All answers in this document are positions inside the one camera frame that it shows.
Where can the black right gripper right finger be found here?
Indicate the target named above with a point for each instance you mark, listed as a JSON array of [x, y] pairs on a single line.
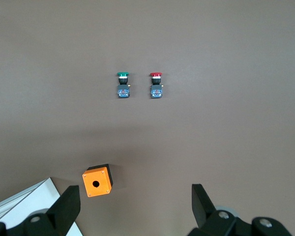
[[206, 214]]

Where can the green mushroom push button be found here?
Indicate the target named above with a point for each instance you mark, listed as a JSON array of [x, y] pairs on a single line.
[[123, 91]]

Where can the red mushroom push button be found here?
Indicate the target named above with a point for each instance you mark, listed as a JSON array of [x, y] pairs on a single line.
[[156, 92]]

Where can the white drawer cabinet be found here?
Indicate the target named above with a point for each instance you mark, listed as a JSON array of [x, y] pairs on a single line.
[[27, 199]]

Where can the orange button enclosure box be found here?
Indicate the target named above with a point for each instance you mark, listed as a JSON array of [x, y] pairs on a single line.
[[103, 177]]

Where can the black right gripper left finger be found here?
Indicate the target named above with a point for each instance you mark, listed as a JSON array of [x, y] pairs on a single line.
[[61, 211]]

